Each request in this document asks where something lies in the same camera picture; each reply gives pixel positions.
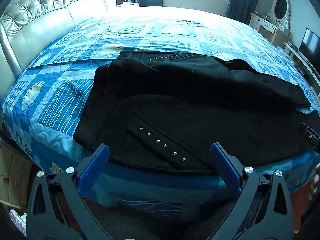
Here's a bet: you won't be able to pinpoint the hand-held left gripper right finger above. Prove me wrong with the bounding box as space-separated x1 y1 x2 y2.
207 142 294 240

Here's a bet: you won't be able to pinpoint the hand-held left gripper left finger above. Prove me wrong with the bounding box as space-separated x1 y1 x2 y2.
26 144 118 240

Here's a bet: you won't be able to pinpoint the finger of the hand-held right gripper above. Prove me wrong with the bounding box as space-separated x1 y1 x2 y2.
299 123 320 153

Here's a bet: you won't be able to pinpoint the black pants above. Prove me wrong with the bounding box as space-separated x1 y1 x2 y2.
73 51 320 175

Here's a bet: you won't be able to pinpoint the person's right hand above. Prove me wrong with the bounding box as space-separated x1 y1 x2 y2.
309 164 320 202

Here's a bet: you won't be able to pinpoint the white television stand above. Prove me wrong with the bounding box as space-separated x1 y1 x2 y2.
277 42 320 98

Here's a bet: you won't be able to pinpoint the blue patterned bed sheet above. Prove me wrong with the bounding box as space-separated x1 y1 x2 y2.
1 12 313 220

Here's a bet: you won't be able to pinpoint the cream bedside cabinet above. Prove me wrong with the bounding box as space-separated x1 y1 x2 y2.
0 140 33 208

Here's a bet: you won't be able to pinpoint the person's dark grey clothing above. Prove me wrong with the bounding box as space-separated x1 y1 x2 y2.
82 196 240 240

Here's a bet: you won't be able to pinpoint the black television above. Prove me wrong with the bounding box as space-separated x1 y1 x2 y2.
299 27 320 67

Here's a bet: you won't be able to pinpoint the white vanity dresser with mirror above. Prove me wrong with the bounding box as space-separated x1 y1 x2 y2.
250 0 292 48

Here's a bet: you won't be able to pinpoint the cream tufted headboard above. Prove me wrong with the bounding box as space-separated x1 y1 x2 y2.
0 0 117 73

